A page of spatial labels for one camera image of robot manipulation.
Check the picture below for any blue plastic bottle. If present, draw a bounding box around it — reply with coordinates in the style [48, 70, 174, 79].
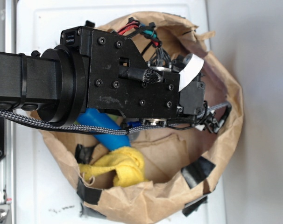
[76, 108, 131, 152]

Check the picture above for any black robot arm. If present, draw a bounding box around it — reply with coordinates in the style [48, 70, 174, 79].
[0, 26, 180, 127]

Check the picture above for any red and green wire bundle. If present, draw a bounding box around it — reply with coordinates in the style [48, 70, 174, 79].
[113, 16, 163, 49]

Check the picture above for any yellow cloth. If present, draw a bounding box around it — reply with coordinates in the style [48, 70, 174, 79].
[78, 147, 147, 187]

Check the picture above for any black tape bottom left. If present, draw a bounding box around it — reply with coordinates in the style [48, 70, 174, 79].
[77, 178, 103, 205]

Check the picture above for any grey braided cable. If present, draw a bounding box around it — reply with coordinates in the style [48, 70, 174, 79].
[0, 101, 231, 136]

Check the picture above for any aluminium frame rail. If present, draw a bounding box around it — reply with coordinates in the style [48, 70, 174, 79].
[0, 0, 17, 224]

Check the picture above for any black tape top left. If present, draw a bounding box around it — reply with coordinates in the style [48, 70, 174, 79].
[85, 20, 95, 28]

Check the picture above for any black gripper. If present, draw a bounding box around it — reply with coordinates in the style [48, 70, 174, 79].
[60, 26, 180, 119]

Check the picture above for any white ribbon cable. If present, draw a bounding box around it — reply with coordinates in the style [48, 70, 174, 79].
[178, 54, 205, 92]

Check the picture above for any black tape inside bag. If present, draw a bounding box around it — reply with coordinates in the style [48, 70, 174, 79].
[75, 144, 95, 164]

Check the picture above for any brown paper bag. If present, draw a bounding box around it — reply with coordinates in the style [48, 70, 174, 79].
[41, 11, 244, 224]

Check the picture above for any black tape bottom right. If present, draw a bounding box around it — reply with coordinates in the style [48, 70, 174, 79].
[181, 156, 216, 189]

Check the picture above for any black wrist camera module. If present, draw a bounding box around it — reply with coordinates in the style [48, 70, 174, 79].
[179, 72, 205, 115]

